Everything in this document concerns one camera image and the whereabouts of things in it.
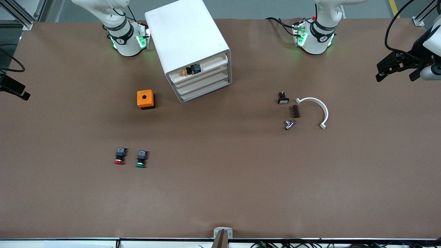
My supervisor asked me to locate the red push button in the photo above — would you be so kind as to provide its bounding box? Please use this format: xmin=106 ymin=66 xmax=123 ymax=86
xmin=114 ymin=147 xmax=127 ymax=165

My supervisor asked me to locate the white plastic drawer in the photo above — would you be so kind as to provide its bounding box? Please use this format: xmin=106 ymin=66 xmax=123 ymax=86
xmin=170 ymin=59 xmax=230 ymax=89
xmin=166 ymin=51 xmax=229 ymax=82
xmin=174 ymin=67 xmax=230 ymax=96
xmin=178 ymin=75 xmax=232 ymax=103

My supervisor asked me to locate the green push button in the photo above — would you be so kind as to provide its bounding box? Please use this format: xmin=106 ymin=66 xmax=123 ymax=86
xmin=135 ymin=150 xmax=148 ymax=169

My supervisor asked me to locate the white drawer cabinet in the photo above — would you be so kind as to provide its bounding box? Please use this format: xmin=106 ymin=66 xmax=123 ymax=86
xmin=144 ymin=0 xmax=232 ymax=103

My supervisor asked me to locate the yellow push button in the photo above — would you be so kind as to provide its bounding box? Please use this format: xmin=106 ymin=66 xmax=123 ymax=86
xmin=182 ymin=63 xmax=202 ymax=76

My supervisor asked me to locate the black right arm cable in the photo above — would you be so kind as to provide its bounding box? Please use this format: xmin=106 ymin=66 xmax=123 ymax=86
xmin=0 ymin=45 xmax=25 ymax=73

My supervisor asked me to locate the aluminium frame profile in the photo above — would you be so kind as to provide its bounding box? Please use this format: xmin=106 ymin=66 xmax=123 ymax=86
xmin=0 ymin=0 xmax=47 ymax=31
xmin=412 ymin=0 xmax=441 ymax=27

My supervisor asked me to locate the white curved plastic bracket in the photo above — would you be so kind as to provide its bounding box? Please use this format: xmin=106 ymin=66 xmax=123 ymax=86
xmin=295 ymin=97 xmax=329 ymax=130

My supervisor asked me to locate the black base cable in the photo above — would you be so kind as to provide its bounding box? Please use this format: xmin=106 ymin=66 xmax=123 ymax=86
xmin=265 ymin=17 xmax=297 ymax=36

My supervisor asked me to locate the orange button enclosure box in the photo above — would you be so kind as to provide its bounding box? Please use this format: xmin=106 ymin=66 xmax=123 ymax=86
xmin=137 ymin=90 xmax=156 ymax=110

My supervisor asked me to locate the black cable bundle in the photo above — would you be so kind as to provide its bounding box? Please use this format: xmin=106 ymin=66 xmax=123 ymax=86
xmin=252 ymin=240 xmax=441 ymax=248

